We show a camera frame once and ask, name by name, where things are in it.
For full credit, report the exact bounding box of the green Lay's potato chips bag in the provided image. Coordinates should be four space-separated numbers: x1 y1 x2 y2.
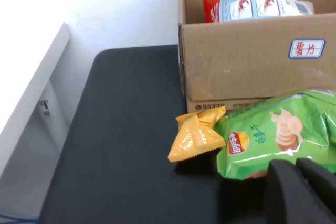
214 89 336 182

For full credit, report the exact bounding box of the white board panel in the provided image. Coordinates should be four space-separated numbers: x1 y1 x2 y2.
0 21 79 219

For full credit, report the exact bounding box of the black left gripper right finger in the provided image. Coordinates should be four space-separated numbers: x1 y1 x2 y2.
296 157 336 224

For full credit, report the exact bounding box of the cardboard box marked F2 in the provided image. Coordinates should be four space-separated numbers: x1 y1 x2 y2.
178 0 336 116

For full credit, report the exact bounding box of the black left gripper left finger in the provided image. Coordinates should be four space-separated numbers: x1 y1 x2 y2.
265 159 331 224

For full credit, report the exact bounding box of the red white shrimp cracker bag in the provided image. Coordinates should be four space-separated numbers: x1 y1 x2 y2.
201 0 316 23

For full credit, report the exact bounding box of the small yellow snack packet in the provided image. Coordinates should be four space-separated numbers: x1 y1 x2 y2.
167 105 227 164

